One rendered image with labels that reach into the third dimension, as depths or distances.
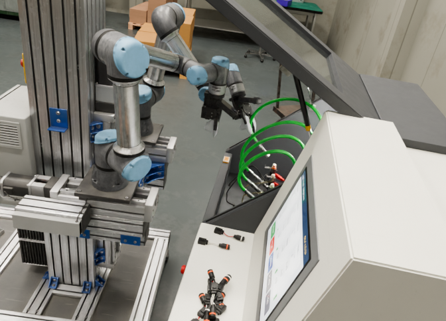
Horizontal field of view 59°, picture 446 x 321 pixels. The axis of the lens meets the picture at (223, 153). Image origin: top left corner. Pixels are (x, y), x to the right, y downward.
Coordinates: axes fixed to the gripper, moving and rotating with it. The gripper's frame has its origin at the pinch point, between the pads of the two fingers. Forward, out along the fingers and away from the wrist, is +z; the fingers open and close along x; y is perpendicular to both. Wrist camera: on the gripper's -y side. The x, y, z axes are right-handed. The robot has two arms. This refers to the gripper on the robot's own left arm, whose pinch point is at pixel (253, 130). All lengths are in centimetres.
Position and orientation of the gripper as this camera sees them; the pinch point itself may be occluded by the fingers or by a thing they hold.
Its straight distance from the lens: 192.0
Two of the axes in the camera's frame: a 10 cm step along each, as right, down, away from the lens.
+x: -6.6, 0.7, -7.5
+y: -7.0, 3.1, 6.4
